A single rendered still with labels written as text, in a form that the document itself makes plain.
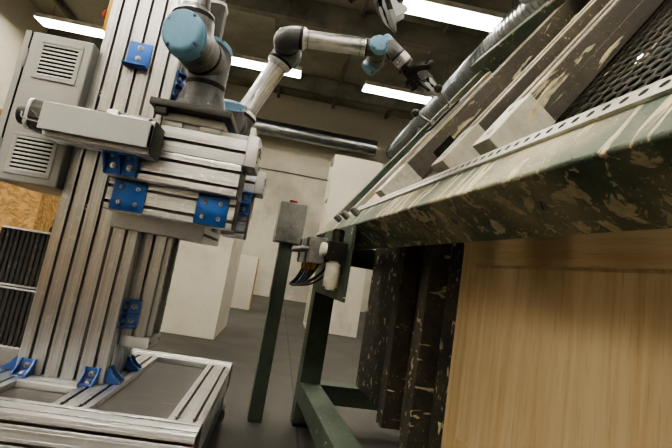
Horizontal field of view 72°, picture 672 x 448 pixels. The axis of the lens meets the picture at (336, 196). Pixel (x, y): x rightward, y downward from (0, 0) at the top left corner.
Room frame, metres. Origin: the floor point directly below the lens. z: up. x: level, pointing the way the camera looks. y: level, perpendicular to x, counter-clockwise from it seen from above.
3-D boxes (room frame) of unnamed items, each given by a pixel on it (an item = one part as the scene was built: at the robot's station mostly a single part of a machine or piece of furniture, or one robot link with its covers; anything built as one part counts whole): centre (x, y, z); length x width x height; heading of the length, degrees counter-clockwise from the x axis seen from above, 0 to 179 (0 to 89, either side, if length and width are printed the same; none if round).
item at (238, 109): (1.83, 0.48, 1.20); 0.13 x 0.12 x 0.14; 179
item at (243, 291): (6.68, 1.22, 0.36); 0.58 x 0.45 x 0.72; 95
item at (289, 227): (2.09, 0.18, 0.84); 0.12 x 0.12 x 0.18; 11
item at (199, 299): (4.23, 1.10, 0.88); 0.90 x 0.60 x 1.75; 5
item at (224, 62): (1.32, 0.44, 1.20); 0.13 x 0.12 x 0.14; 172
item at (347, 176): (5.70, -0.17, 1.03); 0.60 x 0.58 x 2.05; 5
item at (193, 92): (1.33, 0.44, 1.09); 0.15 x 0.15 x 0.10
